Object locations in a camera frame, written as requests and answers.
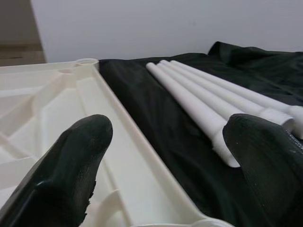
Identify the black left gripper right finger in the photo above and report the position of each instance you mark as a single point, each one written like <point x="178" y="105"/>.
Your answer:
<point x="267" y="165"/>

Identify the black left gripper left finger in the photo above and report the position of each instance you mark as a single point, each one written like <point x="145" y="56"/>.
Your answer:
<point x="66" y="170"/>

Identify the white plastic table top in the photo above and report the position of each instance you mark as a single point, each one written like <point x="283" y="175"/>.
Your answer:
<point x="71" y="94"/>

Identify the black cloth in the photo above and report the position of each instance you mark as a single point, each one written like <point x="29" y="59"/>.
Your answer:
<point x="142" y="106"/>

